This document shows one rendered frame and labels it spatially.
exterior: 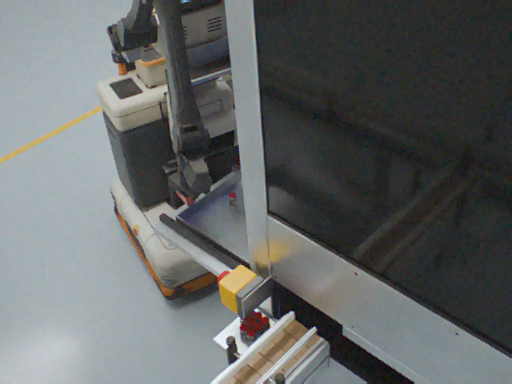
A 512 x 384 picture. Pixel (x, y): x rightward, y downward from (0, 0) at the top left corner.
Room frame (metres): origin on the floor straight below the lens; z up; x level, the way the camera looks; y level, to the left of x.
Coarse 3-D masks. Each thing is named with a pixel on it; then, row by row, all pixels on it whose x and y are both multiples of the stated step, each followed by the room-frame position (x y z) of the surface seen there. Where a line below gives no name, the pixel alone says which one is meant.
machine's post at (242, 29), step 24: (240, 0) 0.95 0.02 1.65; (240, 24) 0.95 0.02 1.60; (240, 48) 0.95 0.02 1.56; (240, 72) 0.96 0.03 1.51; (240, 96) 0.96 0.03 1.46; (240, 120) 0.97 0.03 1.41; (240, 144) 0.97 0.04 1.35; (264, 144) 0.94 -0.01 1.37; (264, 168) 0.93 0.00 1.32; (264, 192) 0.93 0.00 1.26; (264, 216) 0.93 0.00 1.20; (264, 240) 0.94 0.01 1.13; (264, 264) 0.94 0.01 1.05; (264, 312) 0.95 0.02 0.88
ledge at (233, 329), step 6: (234, 324) 0.92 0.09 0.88; (270, 324) 0.91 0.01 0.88; (222, 330) 0.90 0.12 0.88; (228, 330) 0.90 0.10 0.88; (234, 330) 0.90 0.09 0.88; (216, 336) 0.89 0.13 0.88; (222, 336) 0.89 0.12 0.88; (228, 336) 0.89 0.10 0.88; (234, 336) 0.88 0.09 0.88; (216, 342) 0.87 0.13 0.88; (222, 342) 0.87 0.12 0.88; (240, 342) 0.87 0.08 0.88; (222, 348) 0.86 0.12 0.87; (240, 348) 0.85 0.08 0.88; (246, 348) 0.85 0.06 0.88
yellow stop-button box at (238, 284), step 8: (232, 272) 0.94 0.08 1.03; (240, 272) 0.94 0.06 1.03; (248, 272) 0.94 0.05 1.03; (224, 280) 0.92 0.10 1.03; (232, 280) 0.92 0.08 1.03; (240, 280) 0.92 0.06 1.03; (248, 280) 0.92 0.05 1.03; (256, 280) 0.91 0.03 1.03; (224, 288) 0.90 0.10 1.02; (232, 288) 0.90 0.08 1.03; (240, 288) 0.89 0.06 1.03; (248, 288) 0.89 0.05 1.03; (224, 296) 0.91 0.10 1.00; (232, 296) 0.89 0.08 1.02; (240, 296) 0.87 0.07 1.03; (224, 304) 0.91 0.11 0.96; (232, 304) 0.89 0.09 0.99; (240, 304) 0.87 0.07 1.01; (240, 312) 0.87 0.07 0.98
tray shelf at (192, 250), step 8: (216, 184) 1.43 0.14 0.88; (184, 208) 1.34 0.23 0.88; (160, 224) 1.28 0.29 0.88; (160, 232) 1.25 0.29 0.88; (168, 232) 1.24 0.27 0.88; (176, 232) 1.24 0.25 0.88; (168, 240) 1.22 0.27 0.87; (176, 240) 1.21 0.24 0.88; (184, 240) 1.21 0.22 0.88; (184, 248) 1.18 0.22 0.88; (192, 248) 1.18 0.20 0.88; (200, 248) 1.17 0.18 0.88; (192, 256) 1.15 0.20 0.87; (200, 256) 1.14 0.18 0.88; (208, 256) 1.14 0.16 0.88; (208, 264) 1.11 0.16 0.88; (216, 264) 1.11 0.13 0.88; (224, 264) 1.11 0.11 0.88; (216, 272) 1.09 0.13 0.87
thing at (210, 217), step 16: (240, 176) 1.44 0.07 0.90; (224, 192) 1.39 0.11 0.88; (240, 192) 1.39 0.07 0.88; (192, 208) 1.31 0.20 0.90; (208, 208) 1.33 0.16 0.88; (224, 208) 1.32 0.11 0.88; (240, 208) 1.32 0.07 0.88; (192, 224) 1.27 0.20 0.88; (208, 224) 1.26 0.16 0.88; (224, 224) 1.26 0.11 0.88; (240, 224) 1.25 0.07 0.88; (208, 240) 1.18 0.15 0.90; (224, 240) 1.20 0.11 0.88; (240, 240) 1.19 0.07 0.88; (240, 256) 1.10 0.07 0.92
